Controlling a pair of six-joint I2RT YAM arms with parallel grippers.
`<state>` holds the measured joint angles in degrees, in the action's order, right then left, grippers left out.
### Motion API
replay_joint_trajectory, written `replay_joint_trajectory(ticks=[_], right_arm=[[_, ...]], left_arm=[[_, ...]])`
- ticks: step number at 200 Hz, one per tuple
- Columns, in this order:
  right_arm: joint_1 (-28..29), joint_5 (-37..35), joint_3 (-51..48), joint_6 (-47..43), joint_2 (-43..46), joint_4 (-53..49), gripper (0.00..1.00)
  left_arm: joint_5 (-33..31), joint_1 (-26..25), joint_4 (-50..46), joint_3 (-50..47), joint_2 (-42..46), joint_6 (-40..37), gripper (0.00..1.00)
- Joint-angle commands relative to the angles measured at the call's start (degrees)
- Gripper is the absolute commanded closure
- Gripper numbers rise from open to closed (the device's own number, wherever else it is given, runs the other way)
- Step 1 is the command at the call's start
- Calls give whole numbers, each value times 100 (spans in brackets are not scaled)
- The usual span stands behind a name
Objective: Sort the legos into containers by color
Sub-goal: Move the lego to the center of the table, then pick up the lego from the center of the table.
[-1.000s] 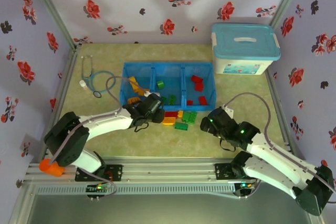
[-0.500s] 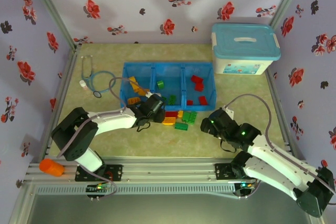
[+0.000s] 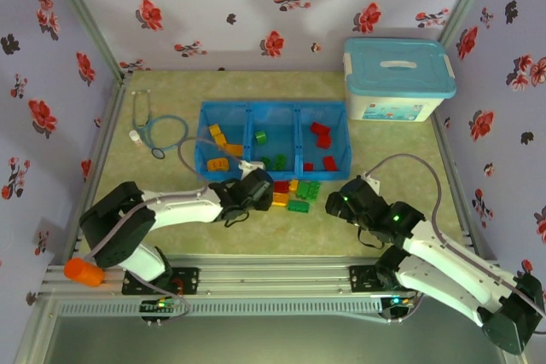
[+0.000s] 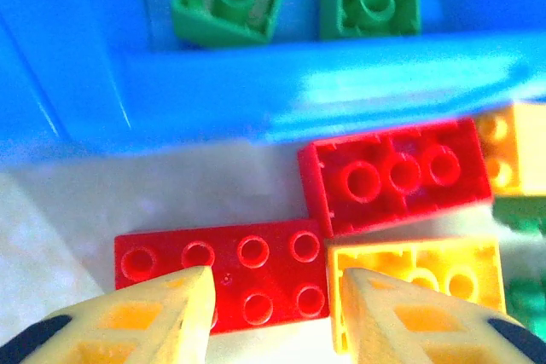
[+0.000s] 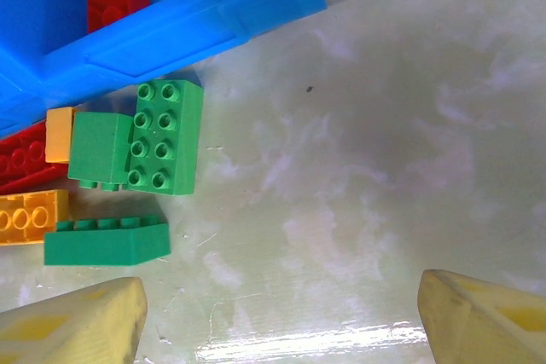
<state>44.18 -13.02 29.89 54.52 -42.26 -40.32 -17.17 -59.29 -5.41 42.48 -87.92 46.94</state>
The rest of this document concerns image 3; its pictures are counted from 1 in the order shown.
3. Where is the grey metal panel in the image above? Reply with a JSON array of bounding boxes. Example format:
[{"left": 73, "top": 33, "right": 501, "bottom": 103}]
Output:
[{"left": 12, "top": 291, "right": 528, "bottom": 364}]

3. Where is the small circuit board green light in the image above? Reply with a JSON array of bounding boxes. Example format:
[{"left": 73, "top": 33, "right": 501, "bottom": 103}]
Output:
[
  {"left": 139, "top": 297, "right": 179, "bottom": 326},
  {"left": 380, "top": 294, "right": 415, "bottom": 323}
]

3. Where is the orange plastic cup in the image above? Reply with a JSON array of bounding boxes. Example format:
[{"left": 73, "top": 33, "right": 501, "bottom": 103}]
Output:
[{"left": 63, "top": 257, "right": 106, "bottom": 288}]

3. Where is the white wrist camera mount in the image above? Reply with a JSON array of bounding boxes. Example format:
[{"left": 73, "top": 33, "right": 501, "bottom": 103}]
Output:
[
  {"left": 237, "top": 159, "right": 268, "bottom": 174},
  {"left": 361, "top": 173, "right": 381, "bottom": 194}
]

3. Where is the blue stethoscope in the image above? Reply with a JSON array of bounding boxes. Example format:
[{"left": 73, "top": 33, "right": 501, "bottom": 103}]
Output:
[{"left": 131, "top": 89, "right": 189, "bottom": 159}]

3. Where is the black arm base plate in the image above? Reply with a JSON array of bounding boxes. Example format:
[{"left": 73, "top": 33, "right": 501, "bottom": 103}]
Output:
[
  {"left": 122, "top": 267, "right": 200, "bottom": 296},
  {"left": 348, "top": 264, "right": 427, "bottom": 295}
]

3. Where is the slotted grey cable duct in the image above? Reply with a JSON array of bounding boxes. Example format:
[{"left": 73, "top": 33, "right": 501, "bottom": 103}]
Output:
[{"left": 57, "top": 298, "right": 383, "bottom": 318}]

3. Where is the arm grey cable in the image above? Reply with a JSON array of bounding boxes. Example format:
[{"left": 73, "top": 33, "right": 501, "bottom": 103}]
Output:
[
  {"left": 364, "top": 153, "right": 546, "bottom": 323},
  {"left": 84, "top": 136, "right": 244, "bottom": 323}
]

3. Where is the left arm grey cable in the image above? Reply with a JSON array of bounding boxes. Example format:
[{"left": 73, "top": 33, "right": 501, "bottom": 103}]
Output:
[{"left": 84, "top": 136, "right": 244, "bottom": 323}]

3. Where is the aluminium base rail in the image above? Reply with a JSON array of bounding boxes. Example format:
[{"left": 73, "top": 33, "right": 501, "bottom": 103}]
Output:
[{"left": 40, "top": 252, "right": 508, "bottom": 297}]

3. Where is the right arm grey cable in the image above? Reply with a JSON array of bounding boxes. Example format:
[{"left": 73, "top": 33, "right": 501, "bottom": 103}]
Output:
[{"left": 364, "top": 153, "right": 546, "bottom": 323}]

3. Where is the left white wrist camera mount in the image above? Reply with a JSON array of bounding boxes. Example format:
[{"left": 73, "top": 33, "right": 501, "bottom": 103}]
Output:
[{"left": 237, "top": 159, "right": 268, "bottom": 174}]

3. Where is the white storage box blue lid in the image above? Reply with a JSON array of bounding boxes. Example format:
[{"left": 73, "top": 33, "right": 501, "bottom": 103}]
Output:
[{"left": 343, "top": 37, "right": 457, "bottom": 123}]

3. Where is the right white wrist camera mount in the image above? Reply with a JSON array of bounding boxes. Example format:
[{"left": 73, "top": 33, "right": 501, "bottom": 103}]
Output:
[{"left": 361, "top": 173, "right": 381, "bottom": 194}]

